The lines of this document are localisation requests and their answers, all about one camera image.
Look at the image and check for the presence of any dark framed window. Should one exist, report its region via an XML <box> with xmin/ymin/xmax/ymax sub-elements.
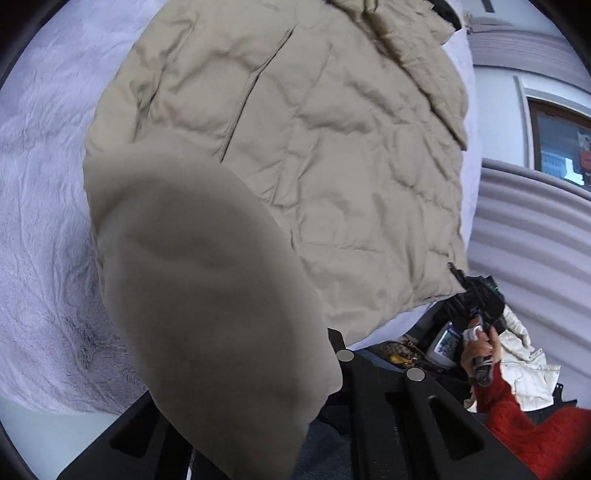
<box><xmin>528</xmin><ymin>98</ymin><xmax>590</xmax><ymax>191</ymax></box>

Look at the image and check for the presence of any beige puffer jacket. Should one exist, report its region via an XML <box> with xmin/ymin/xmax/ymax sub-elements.
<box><xmin>82</xmin><ymin>0</ymin><xmax>472</xmax><ymax>480</ymax></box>

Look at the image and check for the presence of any grey window curtain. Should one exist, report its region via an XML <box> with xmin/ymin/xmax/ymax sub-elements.
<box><xmin>466</xmin><ymin>12</ymin><xmax>590</xmax><ymax>406</ymax></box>

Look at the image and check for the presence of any lavender plush bed blanket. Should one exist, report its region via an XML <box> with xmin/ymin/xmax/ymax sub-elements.
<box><xmin>0</xmin><ymin>0</ymin><xmax>484</xmax><ymax>416</ymax></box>

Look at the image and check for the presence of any white jacket on floor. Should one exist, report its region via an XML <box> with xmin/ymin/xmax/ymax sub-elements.
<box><xmin>499</xmin><ymin>306</ymin><xmax>561</xmax><ymax>412</ymax></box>

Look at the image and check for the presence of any person's right hand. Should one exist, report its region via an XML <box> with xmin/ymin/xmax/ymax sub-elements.
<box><xmin>461</xmin><ymin>319</ymin><xmax>502</xmax><ymax>387</ymax></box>

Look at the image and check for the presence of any red sweater right forearm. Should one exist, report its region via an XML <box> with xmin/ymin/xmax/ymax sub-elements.
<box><xmin>474</xmin><ymin>365</ymin><xmax>590</xmax><ymax>479</ymax></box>

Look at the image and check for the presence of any box with printed label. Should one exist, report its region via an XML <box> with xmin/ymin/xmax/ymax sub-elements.
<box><xmin>426</xmin><ymin>322</ymin><xmax>463</xmax><ymax>369</ymax></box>

